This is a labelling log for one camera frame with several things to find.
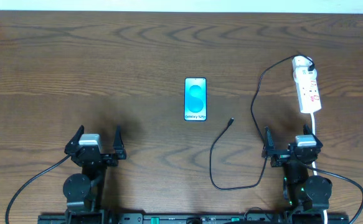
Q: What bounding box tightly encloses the white power strip cord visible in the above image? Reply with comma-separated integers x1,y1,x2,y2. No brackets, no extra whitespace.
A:
309,112,329,224

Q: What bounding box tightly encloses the white USB charger adapter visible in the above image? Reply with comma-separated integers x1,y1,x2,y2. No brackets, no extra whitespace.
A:
292,55,318,83

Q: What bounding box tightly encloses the white power strip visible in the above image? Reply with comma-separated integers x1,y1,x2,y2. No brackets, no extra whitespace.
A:
293,68,322,114

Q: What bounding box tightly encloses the blue Samsung Galaxy smartphone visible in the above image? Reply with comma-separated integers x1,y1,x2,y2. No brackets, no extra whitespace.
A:
184,77,207,121

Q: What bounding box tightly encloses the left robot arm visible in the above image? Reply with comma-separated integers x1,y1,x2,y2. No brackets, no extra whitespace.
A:
63,126,126,223

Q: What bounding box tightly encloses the black USB charging cable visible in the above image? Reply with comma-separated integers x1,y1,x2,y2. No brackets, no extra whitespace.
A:
209,54,316,191

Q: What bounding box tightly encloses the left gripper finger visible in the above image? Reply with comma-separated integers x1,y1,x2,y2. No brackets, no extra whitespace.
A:
64,125,84,155
112,126,125,154

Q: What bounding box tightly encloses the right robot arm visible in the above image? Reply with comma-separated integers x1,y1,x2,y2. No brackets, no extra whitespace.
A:
262,124,332,223

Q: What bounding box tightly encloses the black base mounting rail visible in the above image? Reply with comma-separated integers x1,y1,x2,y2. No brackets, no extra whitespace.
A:
37,212,350,224

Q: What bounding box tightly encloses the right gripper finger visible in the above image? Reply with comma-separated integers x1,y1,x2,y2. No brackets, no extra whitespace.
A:
262,126,275,158
303,124,315,136

